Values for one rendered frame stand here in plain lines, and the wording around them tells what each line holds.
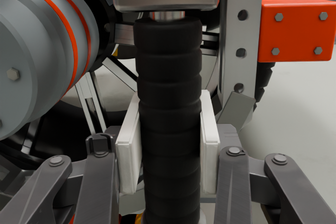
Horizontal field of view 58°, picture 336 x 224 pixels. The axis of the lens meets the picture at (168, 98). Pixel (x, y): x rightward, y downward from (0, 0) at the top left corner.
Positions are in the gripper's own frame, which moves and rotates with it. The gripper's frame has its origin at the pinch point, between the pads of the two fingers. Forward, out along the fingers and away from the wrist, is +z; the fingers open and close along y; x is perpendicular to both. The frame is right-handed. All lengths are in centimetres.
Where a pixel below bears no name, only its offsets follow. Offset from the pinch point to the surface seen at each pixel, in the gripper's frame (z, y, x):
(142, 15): 75, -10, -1
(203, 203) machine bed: 82, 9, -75
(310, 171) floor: 114, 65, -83
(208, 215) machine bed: 75, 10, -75
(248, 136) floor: 151, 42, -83
